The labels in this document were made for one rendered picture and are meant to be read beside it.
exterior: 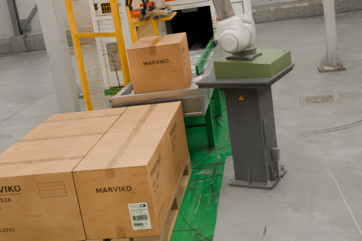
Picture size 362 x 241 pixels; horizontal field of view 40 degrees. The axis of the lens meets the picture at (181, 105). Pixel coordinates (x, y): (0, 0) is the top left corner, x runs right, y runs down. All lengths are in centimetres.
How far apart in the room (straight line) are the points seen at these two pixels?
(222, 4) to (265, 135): 90
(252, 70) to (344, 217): 100
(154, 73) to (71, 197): 139
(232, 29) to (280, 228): 116
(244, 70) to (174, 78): 77
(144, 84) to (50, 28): 123
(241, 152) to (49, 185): 131
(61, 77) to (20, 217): 206
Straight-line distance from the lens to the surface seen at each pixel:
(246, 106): 323
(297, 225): 293
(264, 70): 308
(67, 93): 470
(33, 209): 283
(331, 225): 292
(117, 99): 381
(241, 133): 331
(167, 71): 373
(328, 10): 644
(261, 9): 1224
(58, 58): 465
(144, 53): 373
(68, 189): 270
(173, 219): 309
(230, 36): 294
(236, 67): 315
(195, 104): 370
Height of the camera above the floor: 144
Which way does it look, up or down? 15 degrees down
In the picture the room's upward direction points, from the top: 9 degrees counter-clockwise
